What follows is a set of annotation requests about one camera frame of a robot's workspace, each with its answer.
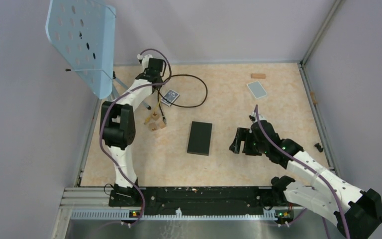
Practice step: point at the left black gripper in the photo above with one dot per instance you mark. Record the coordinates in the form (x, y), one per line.
(143, 72)

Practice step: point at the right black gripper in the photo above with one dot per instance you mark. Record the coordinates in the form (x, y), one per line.
(242, 134)

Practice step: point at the black network switch box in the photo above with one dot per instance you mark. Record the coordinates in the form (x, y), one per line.
(199, 138)

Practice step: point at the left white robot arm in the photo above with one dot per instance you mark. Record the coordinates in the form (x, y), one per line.
(118, 130)

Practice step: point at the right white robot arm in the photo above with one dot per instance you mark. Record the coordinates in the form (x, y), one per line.
(356, 213)

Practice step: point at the blue playing card deck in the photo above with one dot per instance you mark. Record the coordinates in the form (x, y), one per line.
(170, 97)

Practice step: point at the grey card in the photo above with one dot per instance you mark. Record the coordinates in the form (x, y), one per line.
(257, 90)

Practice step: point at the plain wooden cube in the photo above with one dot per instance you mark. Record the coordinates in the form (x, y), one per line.
(162, 125)

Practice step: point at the long wooden block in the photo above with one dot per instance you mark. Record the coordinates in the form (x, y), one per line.
(258, 76)

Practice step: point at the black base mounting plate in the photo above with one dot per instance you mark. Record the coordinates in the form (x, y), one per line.
(199, 201)

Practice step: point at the small black clip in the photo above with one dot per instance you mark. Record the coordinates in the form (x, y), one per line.
(319, 147)

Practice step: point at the light blue music stand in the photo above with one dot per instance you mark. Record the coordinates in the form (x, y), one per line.
(83, 32)

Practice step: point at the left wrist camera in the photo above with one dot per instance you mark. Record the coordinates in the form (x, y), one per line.
(144, 59)

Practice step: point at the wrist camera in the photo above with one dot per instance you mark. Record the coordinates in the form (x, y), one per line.
(252, 117)
(144, 59)

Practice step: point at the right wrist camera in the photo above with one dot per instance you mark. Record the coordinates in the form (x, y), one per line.
(252, 117)

